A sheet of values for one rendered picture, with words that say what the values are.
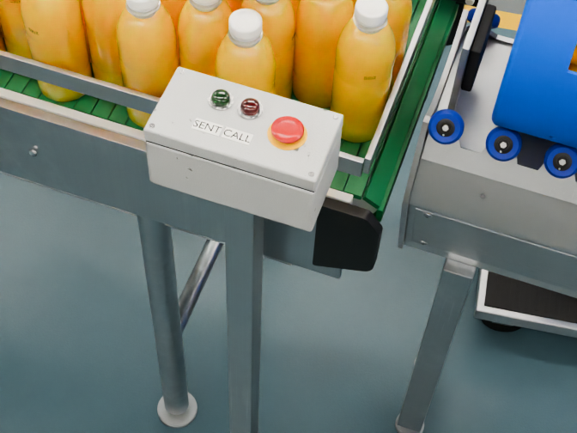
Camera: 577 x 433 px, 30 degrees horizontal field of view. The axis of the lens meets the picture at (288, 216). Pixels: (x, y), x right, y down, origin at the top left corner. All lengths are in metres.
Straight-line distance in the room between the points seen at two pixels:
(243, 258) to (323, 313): 0.95
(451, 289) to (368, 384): 0.59
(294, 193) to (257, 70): 0.18
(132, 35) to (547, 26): 0.48
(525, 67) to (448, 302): 0.60
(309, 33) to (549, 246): 0.43
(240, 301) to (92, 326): 0.88
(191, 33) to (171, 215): 0.31
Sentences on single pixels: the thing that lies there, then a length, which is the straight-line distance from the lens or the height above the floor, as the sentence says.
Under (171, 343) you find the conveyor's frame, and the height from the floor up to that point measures 0.33.
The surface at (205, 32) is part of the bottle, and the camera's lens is 1.32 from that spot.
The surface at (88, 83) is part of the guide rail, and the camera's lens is 1.40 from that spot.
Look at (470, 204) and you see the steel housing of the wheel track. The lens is 1.44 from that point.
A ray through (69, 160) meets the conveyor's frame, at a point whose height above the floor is 0.82.
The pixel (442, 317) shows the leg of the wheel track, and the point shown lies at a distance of 1.78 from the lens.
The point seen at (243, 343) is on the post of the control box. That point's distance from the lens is 1.59.
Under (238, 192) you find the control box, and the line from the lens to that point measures 1.21.
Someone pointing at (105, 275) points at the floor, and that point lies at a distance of 2.38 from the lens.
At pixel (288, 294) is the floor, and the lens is 2.34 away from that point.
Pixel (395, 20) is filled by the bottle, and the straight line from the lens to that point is 1.37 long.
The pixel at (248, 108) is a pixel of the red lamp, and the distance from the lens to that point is 1.19.
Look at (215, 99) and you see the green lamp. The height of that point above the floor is 1.11.
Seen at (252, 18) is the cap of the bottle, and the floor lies 1.12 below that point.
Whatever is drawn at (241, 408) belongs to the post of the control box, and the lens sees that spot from 1.80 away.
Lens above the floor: 2.02
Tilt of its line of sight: 56 degrees down
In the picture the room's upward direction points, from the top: 4 degrees clockwise
